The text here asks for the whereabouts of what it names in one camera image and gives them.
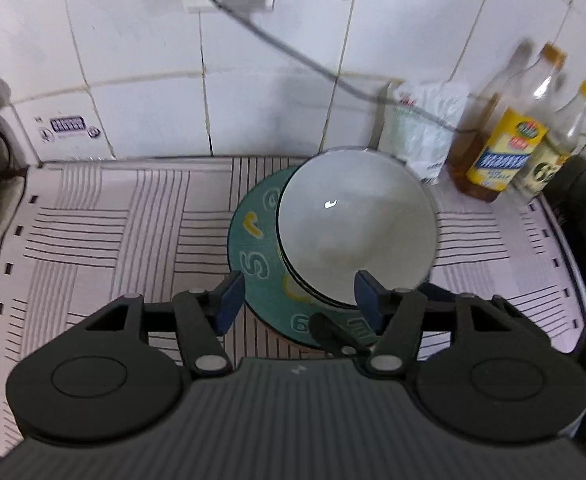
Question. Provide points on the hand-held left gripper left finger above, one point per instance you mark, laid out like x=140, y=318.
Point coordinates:
x=230, y=300

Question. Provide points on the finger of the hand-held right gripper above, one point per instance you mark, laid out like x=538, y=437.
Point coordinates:
x=330, y=332

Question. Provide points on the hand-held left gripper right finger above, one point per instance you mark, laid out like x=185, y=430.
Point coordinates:
x=367, y=294

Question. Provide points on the blue fried egg plate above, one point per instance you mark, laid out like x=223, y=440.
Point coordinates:
x=253, y=240

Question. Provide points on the striped table cover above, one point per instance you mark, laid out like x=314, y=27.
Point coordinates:
x=123, y=220

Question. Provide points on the clear plastic seasoning bag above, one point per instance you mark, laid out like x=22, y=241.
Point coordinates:
x=418, y=130

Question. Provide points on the yellow label cooking wine bottle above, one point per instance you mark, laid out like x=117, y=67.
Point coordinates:
x=503, y=155

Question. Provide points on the yellow cap vinegar bottle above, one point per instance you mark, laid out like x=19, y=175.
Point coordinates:
x=548, y=160

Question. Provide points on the wall sticker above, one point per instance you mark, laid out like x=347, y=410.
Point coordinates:
x=68, y=124

